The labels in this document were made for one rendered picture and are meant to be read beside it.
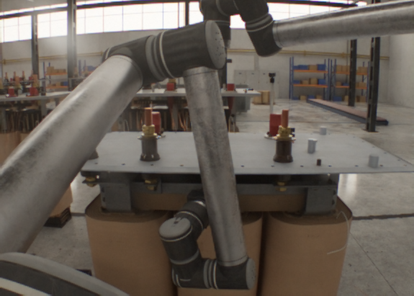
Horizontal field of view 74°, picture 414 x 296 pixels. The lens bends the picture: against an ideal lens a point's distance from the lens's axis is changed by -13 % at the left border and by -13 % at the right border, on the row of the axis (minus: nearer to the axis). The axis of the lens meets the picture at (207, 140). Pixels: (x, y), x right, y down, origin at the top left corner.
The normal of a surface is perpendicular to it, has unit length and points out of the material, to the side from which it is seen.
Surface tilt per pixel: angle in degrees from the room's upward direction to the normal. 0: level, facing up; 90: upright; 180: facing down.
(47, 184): 76
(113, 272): 90
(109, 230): 90
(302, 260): 90
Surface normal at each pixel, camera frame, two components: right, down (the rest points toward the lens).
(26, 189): 0.68, -0.49
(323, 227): -0.04, 0.21
